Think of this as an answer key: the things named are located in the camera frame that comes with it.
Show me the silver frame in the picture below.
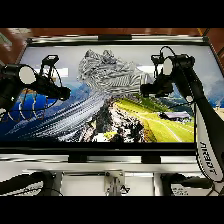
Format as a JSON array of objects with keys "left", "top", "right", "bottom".
[{"left": 0, "top": 34, "right": 224, "bottom": 197}]

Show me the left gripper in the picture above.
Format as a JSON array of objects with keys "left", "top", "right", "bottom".
[{"left": 35, "top": 75, "right": 72, "bottom": 101}]

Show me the black cable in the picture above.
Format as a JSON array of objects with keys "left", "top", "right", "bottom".
[{"left": 158, "top": 45, "right": 178, "bottom": 60}]

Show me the blue white striped shirt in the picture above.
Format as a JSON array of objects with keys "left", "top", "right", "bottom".
[{"left": 77, "top": 49, "right": 156, "bottom": 98}]

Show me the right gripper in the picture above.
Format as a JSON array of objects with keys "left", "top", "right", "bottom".
[{"left": 139, "top": 75, "right": 175, "bottom": 99}]

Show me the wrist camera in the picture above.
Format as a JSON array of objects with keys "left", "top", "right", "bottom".
[
  {"left": 39, "top": 54, "right": 60, "bottom": 80},
  {"left": 150, "top": 53, "right": 166, "bottom": 78}
]

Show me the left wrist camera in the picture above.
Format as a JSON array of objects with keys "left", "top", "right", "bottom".
[{"left": 39, "top": 54, "right": 60, "bottom": 80}]

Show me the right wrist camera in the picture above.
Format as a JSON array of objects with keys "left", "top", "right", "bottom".
[{"left": 150, "top": 53, "right": 166, "bottom": 78}]

